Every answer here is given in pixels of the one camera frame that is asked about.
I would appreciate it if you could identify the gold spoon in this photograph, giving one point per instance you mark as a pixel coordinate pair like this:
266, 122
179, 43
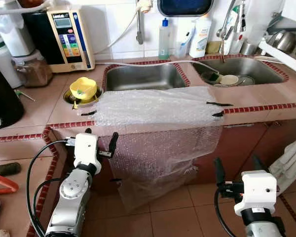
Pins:
76, 104

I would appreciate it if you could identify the stainless steel bowl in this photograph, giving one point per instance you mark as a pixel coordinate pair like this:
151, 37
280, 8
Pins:
96, 98

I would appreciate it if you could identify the yellow plastic bowl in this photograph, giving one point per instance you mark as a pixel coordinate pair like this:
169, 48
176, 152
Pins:
84, 86

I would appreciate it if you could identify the black tape strip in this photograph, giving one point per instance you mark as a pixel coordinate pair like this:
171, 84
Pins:
219, 103
89, 113

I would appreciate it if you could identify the red brown cabinet door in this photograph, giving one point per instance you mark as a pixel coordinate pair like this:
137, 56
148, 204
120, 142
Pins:
266, 145

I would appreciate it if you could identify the white hanging cloth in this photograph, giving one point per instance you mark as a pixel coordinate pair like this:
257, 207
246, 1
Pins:
291, 165

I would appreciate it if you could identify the clear bubble wrap sheet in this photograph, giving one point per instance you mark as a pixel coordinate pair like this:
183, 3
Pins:
158, 128

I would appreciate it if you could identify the green white clip tool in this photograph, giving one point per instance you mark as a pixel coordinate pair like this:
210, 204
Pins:
24, 95

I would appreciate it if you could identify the jar of brown powder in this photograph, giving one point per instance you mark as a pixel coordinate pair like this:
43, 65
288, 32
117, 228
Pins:
33, 71

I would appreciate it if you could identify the cream plate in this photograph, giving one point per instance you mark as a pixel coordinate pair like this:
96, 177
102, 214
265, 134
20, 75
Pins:
229, 79

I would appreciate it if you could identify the dark green oblong object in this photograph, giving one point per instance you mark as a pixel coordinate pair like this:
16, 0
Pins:
5, 168

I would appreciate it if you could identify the black electric kettle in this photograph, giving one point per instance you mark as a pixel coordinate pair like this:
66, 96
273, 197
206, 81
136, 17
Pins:
2, 98

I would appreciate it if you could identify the green dish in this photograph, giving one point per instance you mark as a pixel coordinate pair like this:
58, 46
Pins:
210, 77

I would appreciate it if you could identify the steel sink basin under faucet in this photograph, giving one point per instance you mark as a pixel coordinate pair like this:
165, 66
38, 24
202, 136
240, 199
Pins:
259, 69

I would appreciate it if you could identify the beige water ionizer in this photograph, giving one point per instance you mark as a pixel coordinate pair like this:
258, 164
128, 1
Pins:
71, 37

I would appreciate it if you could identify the white dish rack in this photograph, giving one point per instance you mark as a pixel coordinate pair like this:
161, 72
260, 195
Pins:
283, 57

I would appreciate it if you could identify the clear bottle blue cap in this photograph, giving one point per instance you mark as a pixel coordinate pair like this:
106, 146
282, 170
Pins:
164, 42

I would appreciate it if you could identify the clear plastic cup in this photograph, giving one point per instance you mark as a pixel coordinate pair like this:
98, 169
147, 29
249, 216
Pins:
183, 48

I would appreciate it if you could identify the steel pot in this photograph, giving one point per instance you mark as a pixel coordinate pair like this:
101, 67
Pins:
285, 42

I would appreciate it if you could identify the white dish soap bottle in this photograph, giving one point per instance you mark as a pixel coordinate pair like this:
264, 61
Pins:
200, 39

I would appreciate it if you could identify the chrome sink faucet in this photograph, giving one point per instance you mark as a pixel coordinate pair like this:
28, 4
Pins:
226, 29

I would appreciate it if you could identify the white plastic housing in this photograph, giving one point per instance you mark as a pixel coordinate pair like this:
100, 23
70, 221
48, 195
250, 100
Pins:
261, 22

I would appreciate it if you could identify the dark blue pan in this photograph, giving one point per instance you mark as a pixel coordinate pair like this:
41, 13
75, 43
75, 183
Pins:
185, 6

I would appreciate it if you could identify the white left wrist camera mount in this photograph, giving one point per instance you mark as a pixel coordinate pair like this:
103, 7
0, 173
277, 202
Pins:
86, 148

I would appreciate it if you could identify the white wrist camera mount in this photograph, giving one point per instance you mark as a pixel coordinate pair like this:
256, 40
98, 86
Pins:
86, 148
256, 190

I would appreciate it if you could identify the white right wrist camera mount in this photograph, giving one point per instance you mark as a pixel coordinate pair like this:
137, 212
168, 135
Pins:
256, 190

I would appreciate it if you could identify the beige wall tap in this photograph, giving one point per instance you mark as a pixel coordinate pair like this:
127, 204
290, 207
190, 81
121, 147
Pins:
144, 7

